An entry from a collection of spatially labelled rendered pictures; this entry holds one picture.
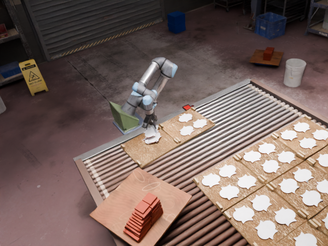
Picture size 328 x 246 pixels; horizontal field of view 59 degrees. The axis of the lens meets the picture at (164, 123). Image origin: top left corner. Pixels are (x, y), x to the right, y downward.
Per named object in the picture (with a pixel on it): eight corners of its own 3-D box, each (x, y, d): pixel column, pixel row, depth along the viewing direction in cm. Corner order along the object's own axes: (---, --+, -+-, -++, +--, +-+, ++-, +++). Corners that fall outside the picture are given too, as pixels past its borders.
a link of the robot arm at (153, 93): (148, 85, 250) (143, 92, 242) (159, 92, 251) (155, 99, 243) (145, 91, 256) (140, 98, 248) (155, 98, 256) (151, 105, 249)
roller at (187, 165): (107, 207, 218) (105, 203, 215) (289, 109, 285) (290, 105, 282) (110, 212, 214) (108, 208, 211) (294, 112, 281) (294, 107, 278)
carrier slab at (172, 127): (158, 126, 278) (157, 125, 277) (191, 109, 294) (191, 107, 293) (180, 145, 255) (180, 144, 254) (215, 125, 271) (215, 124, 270)
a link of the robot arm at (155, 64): (156, 50, 268) (133, 84, 241) (167, 55, 269) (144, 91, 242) (153, 57, 278) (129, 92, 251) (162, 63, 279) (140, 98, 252)
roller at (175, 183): (112, 217, 211) (111, 213, 208) (298, 114, 278) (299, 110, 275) (115, 222, 207) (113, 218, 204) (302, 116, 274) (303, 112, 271)
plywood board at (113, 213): (90, 216, 196) (89, 215, 195) (137, 168, 225) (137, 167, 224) (146, 257, 170) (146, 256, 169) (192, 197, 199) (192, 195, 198)
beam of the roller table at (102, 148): (74, 162, 262) (72, 158, 258) (248, 82, 333) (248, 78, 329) (77, 168, 256) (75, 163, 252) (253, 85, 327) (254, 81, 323)
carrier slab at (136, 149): (120, 146, 262) (120, 145, 261) (157, 126, 278) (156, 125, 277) (141, 169, 239) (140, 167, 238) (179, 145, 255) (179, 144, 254)
